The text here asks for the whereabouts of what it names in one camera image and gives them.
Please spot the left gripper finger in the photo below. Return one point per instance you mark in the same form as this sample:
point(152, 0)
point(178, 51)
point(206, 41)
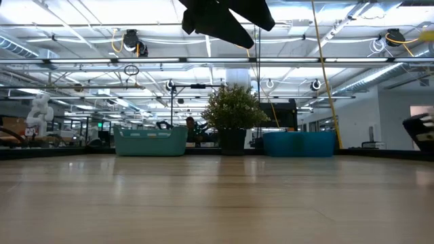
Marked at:
point(257, 13)
point(210, 23)

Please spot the teal plastic bin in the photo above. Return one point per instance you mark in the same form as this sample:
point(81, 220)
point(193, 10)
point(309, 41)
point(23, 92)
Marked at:
point(151, 145)

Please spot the blue plastic bin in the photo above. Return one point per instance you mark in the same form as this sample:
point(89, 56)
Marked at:
point(300, 144)

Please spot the black background gantry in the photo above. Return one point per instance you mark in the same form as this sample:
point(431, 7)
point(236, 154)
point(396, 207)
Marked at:
point(198, 86)

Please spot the small potted green plant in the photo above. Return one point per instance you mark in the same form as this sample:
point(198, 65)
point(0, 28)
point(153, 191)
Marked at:
point(232, 112)

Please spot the person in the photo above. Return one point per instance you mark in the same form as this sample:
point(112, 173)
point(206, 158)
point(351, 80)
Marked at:
point(192, 130)

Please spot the white desktop device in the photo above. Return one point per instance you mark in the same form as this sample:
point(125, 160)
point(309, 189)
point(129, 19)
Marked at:
point(372, 133)

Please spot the yellow gripper tag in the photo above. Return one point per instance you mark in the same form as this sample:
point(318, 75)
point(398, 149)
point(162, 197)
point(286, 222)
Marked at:
point(428, 35)

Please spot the white humanoid robot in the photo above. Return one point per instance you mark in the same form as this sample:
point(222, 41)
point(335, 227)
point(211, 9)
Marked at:
point(40, 112)

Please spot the black office chair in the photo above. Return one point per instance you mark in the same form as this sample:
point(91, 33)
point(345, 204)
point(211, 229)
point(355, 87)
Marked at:
point(418, 130)

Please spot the brown cardboard box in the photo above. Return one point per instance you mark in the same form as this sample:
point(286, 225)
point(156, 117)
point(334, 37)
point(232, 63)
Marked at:
point(15, 124)

